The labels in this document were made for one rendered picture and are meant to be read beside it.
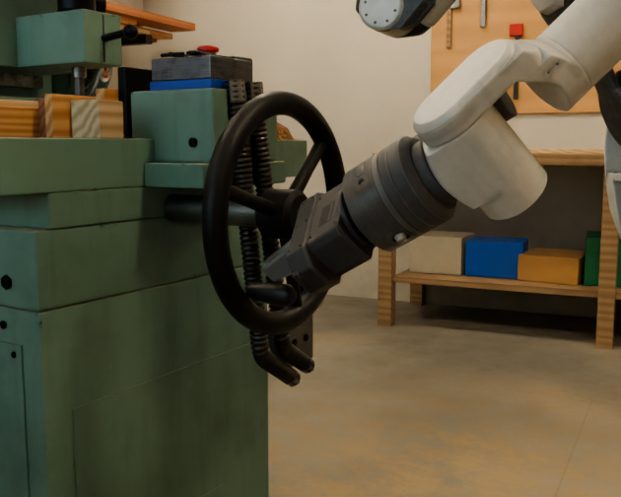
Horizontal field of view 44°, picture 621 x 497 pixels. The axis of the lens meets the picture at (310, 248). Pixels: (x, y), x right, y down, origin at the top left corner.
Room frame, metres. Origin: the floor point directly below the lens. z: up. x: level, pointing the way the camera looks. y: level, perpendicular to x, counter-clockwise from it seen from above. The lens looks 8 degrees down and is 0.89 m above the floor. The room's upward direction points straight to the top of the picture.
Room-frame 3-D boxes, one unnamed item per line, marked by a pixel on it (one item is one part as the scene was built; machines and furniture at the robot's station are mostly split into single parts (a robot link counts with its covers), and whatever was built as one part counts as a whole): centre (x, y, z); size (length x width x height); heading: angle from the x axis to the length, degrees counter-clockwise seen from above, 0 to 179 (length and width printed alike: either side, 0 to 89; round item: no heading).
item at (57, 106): (1.11, 0.27, 0.93); 0.24 x 0.01 x 0.06; 149
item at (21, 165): (1.08, 0.21, 0.87); 0.61 x 0.30 x 0.06; 149
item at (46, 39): (1.11, 0.34, 1.03); 0.14 x 0.07 x 0.09; 59
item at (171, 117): (1.03, 0.14, 0.91); 0.15 x 0.14 x 0.09; 149
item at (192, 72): (1.04, 0.13, 0.99); 0.13 x 0.11 x 0.06; 149
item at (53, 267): (1.16, 0.43, 0.76); 0.57 x 0.45 x 0.09; 59
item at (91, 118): (0.95, 0.26, 0.92); 0.05 x 0.04 x 0.04; 156
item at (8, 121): (1.20, 0.26, 0.92); 0.56 x 0.02 x 0.04; 149
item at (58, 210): (1.07, 0.27, 0.82); 0.40 x 0.21 x 0.04; 149
